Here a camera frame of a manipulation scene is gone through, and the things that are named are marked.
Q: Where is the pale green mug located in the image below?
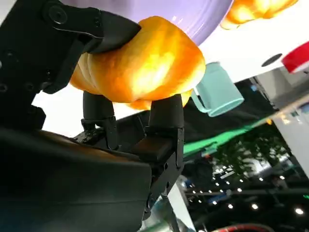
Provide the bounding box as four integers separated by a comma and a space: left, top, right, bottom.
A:
190, 61, 245, 118

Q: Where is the lilac plate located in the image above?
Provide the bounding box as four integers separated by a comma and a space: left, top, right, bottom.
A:
60, 0, 235, 48

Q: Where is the green potted plant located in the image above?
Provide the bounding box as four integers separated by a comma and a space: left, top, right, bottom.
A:
214, 124, 294, 177

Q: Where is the black table grommet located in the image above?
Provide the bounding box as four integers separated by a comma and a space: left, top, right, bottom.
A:
261, 53, 283, 68

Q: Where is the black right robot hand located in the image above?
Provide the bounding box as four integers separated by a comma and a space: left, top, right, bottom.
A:
0, 0, 186, 232

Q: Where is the red white object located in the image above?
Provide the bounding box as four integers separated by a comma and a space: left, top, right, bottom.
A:
281, 40, 309, 74

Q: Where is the black cloth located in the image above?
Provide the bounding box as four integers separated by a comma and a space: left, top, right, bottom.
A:
115, 79, 276, 148

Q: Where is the green cloth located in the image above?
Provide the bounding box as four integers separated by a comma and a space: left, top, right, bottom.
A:
183, 117, 275, 157

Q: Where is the orange toy bread roll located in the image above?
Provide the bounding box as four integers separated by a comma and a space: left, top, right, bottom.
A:
220, 0, 300, 31
69, 15, 207, 111

